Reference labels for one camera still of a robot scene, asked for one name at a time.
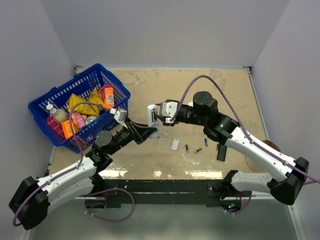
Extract brown cloth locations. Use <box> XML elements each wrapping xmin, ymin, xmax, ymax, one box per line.
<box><xmin>262</xmin><ymin>140</ymin><xmax>281</xmax><ymax>152</ymax></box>

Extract small orange box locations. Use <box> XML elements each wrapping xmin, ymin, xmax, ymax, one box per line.
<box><xmin>61</xmin><ymin>120</ymin><xmax>78</xmax><ymax>139</ymax></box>

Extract white remote control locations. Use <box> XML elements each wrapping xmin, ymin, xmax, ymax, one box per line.
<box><xmin>147</xmin><ymin>104</ymin><xmax>160</xmax><ymax>139</ymax></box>

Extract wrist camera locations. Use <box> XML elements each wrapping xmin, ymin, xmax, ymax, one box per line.
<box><xmin>110</xmin><ymin>108</ymin><xmax>127</xmax><ymax>125</ymax></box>
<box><xmin>156</xmin><ymin>99</ymin><xmax>179</xmax><ymax>125</ymax></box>

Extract silver can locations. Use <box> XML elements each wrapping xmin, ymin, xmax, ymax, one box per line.
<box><xmin>85</xmin><ymin>116</ymin><xmax>97</xmax><ymax>125</ymax></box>

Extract blue plastic shopping basket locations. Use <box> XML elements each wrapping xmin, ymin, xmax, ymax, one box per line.
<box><xmin>28</xmin><ymin>63</ymin><xmax>131</xmax><ymax>153</ymax></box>

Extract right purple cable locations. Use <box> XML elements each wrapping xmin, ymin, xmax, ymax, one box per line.
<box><xmin>169</xmin><ymin>74</ymin><xmax>320</xmax><ymax>185</ymax></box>

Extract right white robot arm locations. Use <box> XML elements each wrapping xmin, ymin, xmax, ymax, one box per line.
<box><xmin>158</xmin><ymin>91</ymin><xmax>309</xmax><ymax>205</ymax></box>

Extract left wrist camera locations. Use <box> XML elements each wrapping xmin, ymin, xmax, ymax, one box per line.
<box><xmin>110</xmin><ymin>108</ymin><xmax>127</xmax><ymax>125</ymax></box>

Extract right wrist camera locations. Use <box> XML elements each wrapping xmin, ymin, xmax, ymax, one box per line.
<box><xmin>156</xmin><ymin>99</ymin><xmax>179</xmax><ymax>125</ymax></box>

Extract orange juice carton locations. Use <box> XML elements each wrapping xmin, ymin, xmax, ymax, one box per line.
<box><xmin>101</xmin><ymin>84</ymin><xmax>115</xmax><ymax>109</ymax></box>

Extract pink round container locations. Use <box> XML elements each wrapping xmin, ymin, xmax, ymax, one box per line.
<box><xmin>71</xmin><ymin>112</ymin><xmax>86</xmax><ymax>129</ymax></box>

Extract white battery cover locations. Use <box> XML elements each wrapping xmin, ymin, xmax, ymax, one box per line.
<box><xmin>171</xmin><ymin>138</ymin><xmax>179</xmax><ymax>151</ymax></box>

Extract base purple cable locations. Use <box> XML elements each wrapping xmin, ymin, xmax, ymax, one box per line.
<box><xmin>84</xmin><ymin>184</ymin><xmax>138</xmax><ymax>222</ymax></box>

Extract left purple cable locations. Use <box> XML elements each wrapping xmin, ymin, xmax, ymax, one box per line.
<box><xmin>12</xmin><ymin>101</ymin><xmax>116</xmax><ymax>227</ymax></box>

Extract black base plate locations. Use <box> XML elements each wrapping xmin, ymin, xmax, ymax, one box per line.
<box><xmin>74</xmin><ymin>178</ymin><xmax>252</xmax><ymax>208</ymax></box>

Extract yellow snack bag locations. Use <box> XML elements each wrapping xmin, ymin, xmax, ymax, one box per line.
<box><xmin>66</xmin><ymin>93</ymin><xmax>99</xmax><ymax>117</ymax></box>
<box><xmin>87</xmin><ymin>88</ymin><xmax>104</xmax><ymax>116</ymax></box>

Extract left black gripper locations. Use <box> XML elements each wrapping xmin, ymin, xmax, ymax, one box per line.
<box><xmin>107</xmin><ymin>117</ymin><xmax>157</xmax><ymax>156</ymax></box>

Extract pink box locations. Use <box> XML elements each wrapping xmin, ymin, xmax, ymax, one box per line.
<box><xmin>47</xmin><ymin>115</ymin><xmax>65</xmax><ymax>139</ymax></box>

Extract black remote control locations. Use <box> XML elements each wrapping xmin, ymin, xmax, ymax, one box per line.
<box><xmin>216</xmin><ymin>143</ymin><xmax>227</xmax><ymax>162</ymax></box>

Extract blue battery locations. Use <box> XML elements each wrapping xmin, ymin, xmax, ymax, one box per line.
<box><xmin>204</xmin><ymin>138</ymin><xmax>209</xmax><ymax>147</ymax></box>

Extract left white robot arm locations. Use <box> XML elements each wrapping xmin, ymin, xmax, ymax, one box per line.
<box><xmin>8</xmin><ymin>119</ymin><xmax>159</xmax><ymax>230</ymax></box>

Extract soap pump bottle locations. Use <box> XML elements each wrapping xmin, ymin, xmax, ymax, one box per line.
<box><xmin>46</xmin><ymin>103</ymin><xmax>68</xmax><ymax>124</ymax></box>

